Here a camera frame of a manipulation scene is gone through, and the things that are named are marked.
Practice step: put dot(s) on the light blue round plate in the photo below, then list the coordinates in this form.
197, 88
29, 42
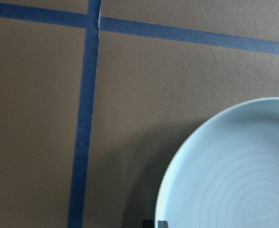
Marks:
225, 178

